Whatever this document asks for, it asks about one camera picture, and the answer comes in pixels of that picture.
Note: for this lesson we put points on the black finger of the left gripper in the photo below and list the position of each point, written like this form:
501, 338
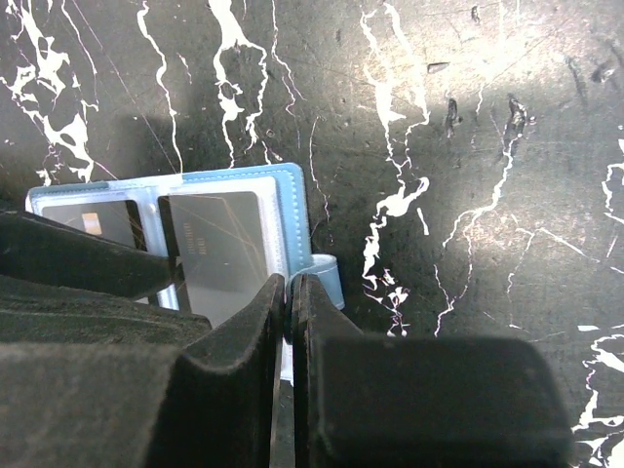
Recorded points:
43, 314
45, 252

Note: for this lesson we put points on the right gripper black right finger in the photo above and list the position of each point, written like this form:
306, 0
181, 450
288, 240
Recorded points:
362, 399

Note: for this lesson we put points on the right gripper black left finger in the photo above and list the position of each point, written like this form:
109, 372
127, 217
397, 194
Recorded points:
205, 404

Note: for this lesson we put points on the blue leather card holder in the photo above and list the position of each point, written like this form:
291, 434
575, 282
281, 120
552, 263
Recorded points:
224, 232

